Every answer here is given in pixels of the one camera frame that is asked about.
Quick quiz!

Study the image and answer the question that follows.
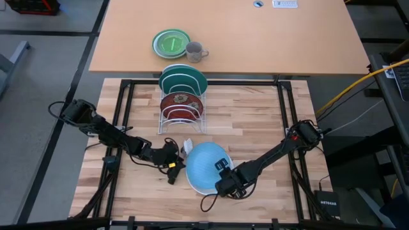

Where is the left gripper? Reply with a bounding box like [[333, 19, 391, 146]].
[[152, 142, 187, 178]]

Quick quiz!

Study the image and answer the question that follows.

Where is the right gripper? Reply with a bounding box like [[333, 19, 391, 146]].
[[214, 158, 249, 193]]

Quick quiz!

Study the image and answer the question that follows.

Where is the light blue plate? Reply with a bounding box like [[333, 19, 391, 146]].
[[185, 141, 235, 194]]

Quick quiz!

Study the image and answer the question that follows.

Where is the red floral plate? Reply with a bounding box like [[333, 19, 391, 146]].
[[160, 91, 205, 123]]

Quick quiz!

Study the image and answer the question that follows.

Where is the teal green plate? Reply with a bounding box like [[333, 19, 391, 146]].
[[158, 65, 208, 97]]

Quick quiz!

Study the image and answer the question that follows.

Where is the grey speckled mug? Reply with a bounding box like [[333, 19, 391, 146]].
[[185, 41, 210, 64]]

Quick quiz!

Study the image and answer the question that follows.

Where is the bright green small plate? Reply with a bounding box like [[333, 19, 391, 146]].
[[157, 31, 190, 57]]

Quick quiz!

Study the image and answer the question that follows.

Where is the dark green rimmed plate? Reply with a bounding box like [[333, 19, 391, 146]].
[[151, 28, 192, 60]]

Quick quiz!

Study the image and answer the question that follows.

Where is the light wooden desk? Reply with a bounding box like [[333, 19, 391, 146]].
[[88, 0, 371, 76]]

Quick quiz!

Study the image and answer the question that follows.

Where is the white power strip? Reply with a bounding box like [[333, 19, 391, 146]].
[[272, 0, 298, 9]]

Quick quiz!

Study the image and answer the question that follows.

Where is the dark side desk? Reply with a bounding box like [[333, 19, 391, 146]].
[[369, 52, 409, 196]]

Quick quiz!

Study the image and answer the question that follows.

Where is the white paper label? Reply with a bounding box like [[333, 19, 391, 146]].
[[382, 65, 397, 79]]

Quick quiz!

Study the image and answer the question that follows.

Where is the grey chair base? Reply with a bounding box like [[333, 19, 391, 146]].
[[0, 40, 32, 97]]

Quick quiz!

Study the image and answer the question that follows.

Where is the black keyboard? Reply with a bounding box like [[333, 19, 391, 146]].
[[391, 63, 409, 103]]

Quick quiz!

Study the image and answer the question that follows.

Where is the red and black crate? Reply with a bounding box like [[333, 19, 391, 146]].
[[4, 0, 61, 16]]

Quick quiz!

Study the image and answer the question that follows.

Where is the white wire dish rack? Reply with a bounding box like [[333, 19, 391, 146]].
[[157, 63, 208, 135]]

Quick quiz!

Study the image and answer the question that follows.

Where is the dark round frame mount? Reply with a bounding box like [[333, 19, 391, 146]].
[[102, 155, 121, 174]]

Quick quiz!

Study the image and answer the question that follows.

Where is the black aluminium rig frame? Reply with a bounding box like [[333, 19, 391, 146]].
[[68, 78, 340, 230]]

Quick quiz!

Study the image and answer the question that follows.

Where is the black network switch box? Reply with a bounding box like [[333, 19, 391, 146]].
[[314, 190, 342, 219]]

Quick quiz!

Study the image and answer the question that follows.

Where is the black cable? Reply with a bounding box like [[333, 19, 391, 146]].
[[316, 79, 378, 124]]

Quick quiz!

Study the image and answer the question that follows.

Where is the white cable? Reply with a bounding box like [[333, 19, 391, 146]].
[[325, 98, 385, 135]]

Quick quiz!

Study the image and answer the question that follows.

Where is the yellow cable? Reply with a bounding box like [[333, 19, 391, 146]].
[[314, 58, 409, 118]]

